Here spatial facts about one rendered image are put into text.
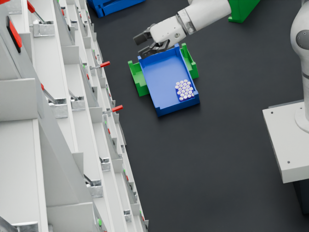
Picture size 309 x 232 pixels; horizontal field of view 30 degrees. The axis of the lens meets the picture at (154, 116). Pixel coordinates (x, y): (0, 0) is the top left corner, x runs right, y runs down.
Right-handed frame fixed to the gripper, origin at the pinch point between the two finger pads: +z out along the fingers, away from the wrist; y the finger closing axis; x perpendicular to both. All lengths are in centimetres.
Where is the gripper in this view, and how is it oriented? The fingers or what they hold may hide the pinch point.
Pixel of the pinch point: (140, 47)
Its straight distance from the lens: 189.2
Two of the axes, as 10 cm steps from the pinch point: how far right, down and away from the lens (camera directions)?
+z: -8.8, 4.6, 1.1
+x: -4.3, -6.7, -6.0
